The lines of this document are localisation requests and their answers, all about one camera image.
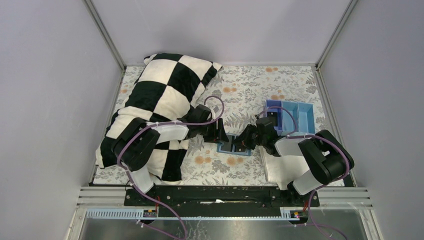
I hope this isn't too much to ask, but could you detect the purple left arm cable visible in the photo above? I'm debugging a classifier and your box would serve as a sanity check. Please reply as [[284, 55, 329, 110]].
[[116, 95, 225, 240]]

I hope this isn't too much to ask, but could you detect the black white checkered pillow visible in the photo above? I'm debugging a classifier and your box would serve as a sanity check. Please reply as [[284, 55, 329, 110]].
[[95, 53, 222, 169]]

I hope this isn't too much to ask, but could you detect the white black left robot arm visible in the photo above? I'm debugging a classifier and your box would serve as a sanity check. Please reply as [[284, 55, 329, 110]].
[[111, 104, 229, 193]]

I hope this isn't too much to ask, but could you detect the floral table cloth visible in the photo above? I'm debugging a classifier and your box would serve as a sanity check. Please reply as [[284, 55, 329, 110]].
[[93, 65, 346, 187]]

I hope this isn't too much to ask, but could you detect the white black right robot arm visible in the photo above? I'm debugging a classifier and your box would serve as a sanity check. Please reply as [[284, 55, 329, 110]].
[[233, 117, 355, 196]]

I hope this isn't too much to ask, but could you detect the black credit card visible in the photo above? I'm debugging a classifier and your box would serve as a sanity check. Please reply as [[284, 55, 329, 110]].
[[218, 135, 235, 153]]

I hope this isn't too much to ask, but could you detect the blue card holder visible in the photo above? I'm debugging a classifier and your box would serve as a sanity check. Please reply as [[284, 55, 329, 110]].
[[216, 133, 252, 157]]

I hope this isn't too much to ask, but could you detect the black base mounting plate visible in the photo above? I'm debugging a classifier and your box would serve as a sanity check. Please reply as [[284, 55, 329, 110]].
[[124, 185, 309, 218]]

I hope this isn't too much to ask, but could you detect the dark grey credit card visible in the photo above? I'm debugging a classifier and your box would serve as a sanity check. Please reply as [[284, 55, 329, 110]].
[[234, 145, 251, 156]]

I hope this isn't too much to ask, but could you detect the blue three-compartment tray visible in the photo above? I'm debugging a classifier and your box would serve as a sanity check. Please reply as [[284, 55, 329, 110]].
[[263, 99, 316, 135]]

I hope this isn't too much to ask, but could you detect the white folded towel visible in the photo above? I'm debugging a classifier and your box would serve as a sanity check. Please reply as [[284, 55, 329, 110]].
[[259, 146, 309, 191]]

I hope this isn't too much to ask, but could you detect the aluminium frame rail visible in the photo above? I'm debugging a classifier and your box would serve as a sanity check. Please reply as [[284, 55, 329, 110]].
[[68, 185, 382, 240]]

